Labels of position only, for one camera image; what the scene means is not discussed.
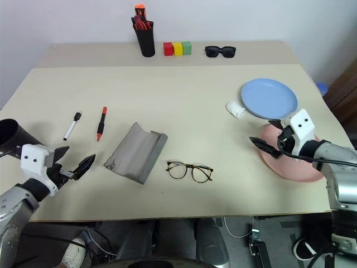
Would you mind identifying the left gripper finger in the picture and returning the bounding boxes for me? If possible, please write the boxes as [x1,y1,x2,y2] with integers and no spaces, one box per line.
[54,145,70,166]
[73,154,97,180]

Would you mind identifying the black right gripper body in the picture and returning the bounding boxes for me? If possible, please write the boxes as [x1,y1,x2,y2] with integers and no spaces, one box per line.
[276,125,297,157]

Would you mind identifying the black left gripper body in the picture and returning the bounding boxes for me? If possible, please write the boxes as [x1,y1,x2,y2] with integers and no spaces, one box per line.
[46,162,81,192]

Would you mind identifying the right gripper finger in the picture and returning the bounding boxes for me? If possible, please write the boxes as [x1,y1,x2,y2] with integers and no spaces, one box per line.
[268,119,288,131]
[249,136,281,160]

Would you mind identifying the white marker black cap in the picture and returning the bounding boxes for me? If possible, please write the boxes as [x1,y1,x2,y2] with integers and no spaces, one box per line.
[62,112,83,141]

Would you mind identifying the blue plate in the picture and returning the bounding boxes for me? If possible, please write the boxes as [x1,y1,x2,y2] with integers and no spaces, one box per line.
[240,78,299,121]

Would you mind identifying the pink plate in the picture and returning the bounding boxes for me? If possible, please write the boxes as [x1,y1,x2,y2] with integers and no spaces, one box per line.
[259,123,326,183]

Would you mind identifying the red and black pen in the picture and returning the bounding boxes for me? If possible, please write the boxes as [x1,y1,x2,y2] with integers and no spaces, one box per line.
[96,106,109,143]

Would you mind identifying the crumpled white tissue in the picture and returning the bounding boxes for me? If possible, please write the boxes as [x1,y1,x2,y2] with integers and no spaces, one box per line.
[225,101,247,121]

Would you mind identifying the empty black cup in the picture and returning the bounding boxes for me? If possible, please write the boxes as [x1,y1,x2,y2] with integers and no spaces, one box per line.
[0,118,44,157]

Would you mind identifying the open grey glasses case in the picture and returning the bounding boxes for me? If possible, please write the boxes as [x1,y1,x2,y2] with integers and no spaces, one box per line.
[103,121,169,185]

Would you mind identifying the blue round container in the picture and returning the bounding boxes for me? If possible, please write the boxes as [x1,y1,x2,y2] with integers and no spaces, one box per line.
[315,81,330,97]

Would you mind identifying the brown wooden cabinet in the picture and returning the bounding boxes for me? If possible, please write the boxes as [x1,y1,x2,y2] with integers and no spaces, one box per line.
[324,56,357,133]

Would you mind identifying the tortoiseshell eyeglasses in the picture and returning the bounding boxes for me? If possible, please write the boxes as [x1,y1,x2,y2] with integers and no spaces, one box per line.
[165,160,214,184]

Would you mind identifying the white sneaker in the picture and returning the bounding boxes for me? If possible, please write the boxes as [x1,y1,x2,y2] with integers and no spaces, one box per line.
[59,237,86,268]

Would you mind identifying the black sunglasses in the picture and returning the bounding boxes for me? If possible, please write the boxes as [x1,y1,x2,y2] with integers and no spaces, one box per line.
[205,45,237,59]

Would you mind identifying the black and white shoe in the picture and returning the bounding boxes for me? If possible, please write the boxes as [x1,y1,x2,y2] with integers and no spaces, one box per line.
[292,236,317,261]

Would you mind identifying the dark rounded shape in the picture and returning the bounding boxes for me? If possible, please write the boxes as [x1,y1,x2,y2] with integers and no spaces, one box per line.
[194,217,227,265]

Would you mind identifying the black pen holder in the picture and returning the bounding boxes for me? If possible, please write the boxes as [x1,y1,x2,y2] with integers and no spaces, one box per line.
[135,25,156,58]

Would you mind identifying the tall orange capped pen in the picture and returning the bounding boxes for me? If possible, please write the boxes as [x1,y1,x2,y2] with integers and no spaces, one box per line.
[134,3,146,25]

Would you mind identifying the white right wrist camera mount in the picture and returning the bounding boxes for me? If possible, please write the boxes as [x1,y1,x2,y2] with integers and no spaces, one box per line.
[280,108,316,156]

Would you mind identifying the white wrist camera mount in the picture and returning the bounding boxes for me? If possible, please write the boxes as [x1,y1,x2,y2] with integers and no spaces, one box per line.
[20,143,59,197]
[280,108,316,156]

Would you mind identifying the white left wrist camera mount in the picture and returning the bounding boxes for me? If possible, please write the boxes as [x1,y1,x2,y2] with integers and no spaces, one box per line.
[20,143,59,197]

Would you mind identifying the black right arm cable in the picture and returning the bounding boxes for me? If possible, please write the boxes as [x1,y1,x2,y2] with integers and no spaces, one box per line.
[277,133,357,166]

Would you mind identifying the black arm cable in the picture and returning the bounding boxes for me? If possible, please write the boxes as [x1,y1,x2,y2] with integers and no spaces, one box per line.
[277,133,357,166]
[0,145,22,157]

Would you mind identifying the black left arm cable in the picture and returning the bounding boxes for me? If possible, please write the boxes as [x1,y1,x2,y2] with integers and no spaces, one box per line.
[0,145,22,157]

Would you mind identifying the white cable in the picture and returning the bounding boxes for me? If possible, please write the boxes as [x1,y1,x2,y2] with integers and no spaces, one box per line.
[223,215,255,239]

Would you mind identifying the black metal bracket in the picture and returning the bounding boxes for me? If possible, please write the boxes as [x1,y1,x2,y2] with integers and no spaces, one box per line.
[248,228,272,268]

